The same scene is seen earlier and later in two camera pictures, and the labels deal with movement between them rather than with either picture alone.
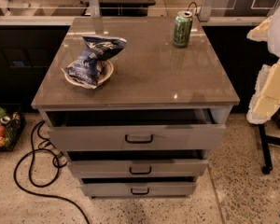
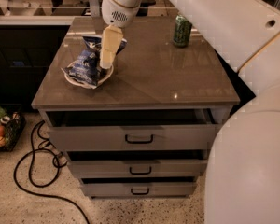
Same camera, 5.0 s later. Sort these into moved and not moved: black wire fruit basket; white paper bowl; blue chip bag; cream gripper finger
Moved: cream gripper finger
Not moved: blue chip bag; white paper bowl; black wire fruit basket
